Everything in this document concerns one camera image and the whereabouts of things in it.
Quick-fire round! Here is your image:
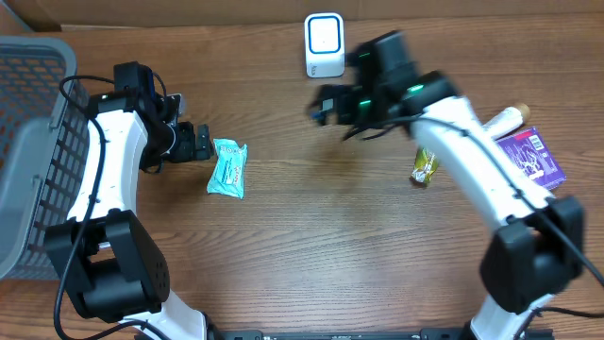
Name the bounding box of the teal plastic packet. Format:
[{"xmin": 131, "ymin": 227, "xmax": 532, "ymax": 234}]
[{"xmin": 207, "ymin": 139, "xmax": 248, "ymax": 199}]

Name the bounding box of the green yellow snack packet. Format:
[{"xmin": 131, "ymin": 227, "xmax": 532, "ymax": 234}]
[{"xmin": 411, "ymin": 147, "xmax": 439, "ymax": 185}]

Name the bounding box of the white bamboo print tube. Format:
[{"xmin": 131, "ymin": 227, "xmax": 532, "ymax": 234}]
[{"xmin": 482, "ymin": 103, "xmax": 530, "ymax": 140}]

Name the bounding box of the purple Carefree pad pack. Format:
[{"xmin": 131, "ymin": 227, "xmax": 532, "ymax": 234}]
[{"xmin": 497, "ymin": 127, "xmax": 566, "ymax": 190}]

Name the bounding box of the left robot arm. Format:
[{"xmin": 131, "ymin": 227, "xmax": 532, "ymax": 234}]
[{"xmin": 43, "ymin": 61, "xmax": 223, "ymax": 339}]

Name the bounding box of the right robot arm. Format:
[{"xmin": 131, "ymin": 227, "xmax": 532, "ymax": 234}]
[{"xmin": 309, "ymin": 31, "xmax": 585, "ymax": 339}]

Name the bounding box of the white barcode scanner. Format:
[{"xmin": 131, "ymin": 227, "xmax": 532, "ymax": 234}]
[{"xmin": 304, "ymin": 12, "xmax": 345, "ymax": 78}]

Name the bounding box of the grey plastic basket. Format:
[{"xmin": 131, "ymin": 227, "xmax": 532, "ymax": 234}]
[{"xmin": 1, "ymin": 36, "xmax": 89, "ymax": 280}]

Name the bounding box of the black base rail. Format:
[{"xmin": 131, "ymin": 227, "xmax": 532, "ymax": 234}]
[{"xmin": 134, "ymin": 327, "xmax": 556, "ymax": 340}]

